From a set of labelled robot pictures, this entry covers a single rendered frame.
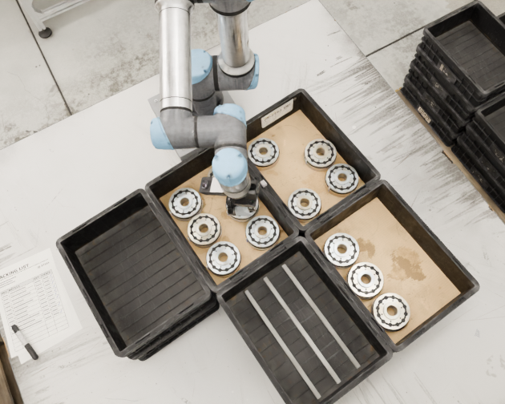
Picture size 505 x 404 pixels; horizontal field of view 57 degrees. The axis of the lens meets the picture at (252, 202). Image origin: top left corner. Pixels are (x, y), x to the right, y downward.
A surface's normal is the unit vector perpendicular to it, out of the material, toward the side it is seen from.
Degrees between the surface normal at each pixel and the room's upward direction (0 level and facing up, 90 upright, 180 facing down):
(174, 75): 16
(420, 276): 0
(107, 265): 0
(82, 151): 0
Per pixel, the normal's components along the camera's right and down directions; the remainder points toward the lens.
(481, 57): -0.06, -0.37
